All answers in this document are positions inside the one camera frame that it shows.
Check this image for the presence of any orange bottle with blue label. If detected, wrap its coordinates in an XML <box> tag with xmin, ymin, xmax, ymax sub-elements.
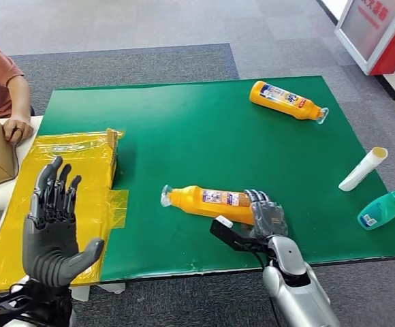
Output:
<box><xmin>249</xmin><ymin>80</ymin><xmax>330</xmax><ymax>125</ymax></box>

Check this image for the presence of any white tube with yellow cap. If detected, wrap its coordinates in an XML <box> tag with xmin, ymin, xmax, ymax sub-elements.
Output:
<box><xmin>338</xmin><ymin>146</ymin><xmax>389</xmax><ymax>193</ymax></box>

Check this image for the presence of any orange bottle with barcode label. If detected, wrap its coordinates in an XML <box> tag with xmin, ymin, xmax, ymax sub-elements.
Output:
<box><xmin>160</xmin><ymin>184</ymin><xmax>257</xmax><ymax>225</ymax></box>

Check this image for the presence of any teal plastic bottle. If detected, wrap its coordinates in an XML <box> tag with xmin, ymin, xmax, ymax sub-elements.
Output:
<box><xmin>357</xmin><ymin>190</ymin><xmax>395</xmax><ymax>232</ymax></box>

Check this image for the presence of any thin black cable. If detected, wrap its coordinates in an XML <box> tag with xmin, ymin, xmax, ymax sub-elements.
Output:
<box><xmin>11</xmin><ymin>128</ymin><xmax>24</xmax><ymax>179</ymax></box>

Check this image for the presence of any green table mat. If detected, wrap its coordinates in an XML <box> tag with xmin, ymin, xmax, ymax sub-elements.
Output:
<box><xmin>37</xmin><ymin>75</ymin><xmax>395</xmax><ymax>283</ymax></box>

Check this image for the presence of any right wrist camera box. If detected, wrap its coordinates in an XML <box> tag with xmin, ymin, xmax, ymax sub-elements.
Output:
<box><xmin>210</xmin><ymin>215</ymin><xmax>270</xmax><ymax>253</ymax></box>

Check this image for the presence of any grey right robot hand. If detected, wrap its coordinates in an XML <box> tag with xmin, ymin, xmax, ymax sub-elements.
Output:
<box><xmin>245</xmin><ymin>189</ymin><xmax>289</xmax><ymax>240</ymax></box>

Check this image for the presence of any person's hand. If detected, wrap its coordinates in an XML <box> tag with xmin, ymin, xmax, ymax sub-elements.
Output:
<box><xmin>2</xmin><ymin>116</ymin><xmax>34</xmax><ymax>145</ymax></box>

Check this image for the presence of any red and white sign stand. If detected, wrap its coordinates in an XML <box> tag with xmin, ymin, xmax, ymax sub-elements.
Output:
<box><xmin>334</xmin><ymin>0</ymin><xmax>395</xmax><ymax>76</ymax></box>

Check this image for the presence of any white table bracket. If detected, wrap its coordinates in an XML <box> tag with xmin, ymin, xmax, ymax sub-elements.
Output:
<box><xmin>97</xmin><ymin>281</ymin><xmax>127</xmax><ymax>295</ymax></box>

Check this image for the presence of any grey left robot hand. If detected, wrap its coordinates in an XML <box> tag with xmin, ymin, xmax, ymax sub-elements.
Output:
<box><xmin>22</xmin><ymin>155</ymin><xmax>105</xmax><ymax>288</ymax></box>

